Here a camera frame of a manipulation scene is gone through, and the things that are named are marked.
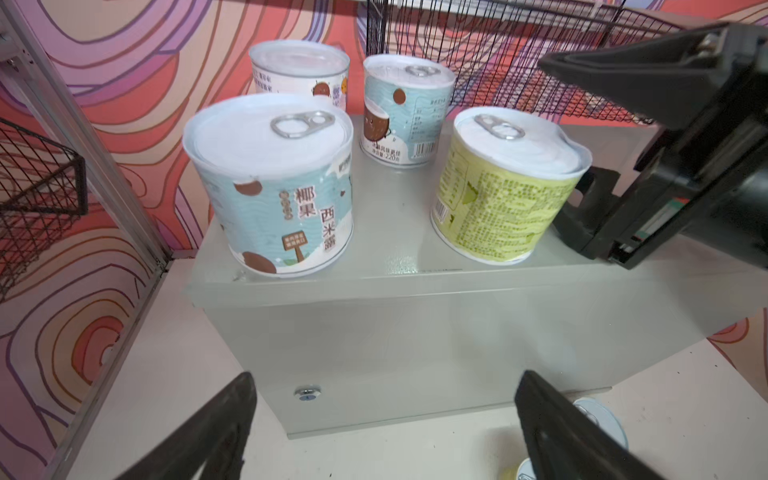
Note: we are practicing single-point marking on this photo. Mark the pink label can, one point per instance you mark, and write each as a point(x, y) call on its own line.
point(302, 68)

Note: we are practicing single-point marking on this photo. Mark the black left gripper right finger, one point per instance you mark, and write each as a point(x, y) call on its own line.
point(562, 443)

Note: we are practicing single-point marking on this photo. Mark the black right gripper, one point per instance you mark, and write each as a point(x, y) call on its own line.
point(704, 175)

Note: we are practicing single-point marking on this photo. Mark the black wire basket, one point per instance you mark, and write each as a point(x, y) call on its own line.
point(493, 48)
point(43, 194)

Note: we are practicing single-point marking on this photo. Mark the teal label can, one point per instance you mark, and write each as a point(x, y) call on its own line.
point(277, 170)

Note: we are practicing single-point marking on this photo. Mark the black wire basket back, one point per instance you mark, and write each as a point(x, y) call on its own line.
point(493, 48)

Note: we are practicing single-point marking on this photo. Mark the blue label can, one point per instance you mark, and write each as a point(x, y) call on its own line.
point(604, 418)

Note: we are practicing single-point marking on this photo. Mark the light blue can front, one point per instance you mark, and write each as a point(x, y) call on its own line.
point(406, 100)

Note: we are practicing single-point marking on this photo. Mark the black wire basket left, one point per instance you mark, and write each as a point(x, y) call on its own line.
point(43, 194)

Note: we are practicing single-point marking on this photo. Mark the grey metal cabinet box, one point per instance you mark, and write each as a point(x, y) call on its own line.
point(402, 327)

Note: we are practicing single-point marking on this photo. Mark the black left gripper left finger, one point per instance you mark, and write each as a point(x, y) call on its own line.
point(210, 444)

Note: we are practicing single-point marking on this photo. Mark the yellow green label can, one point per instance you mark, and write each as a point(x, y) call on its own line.
point(523, 472)

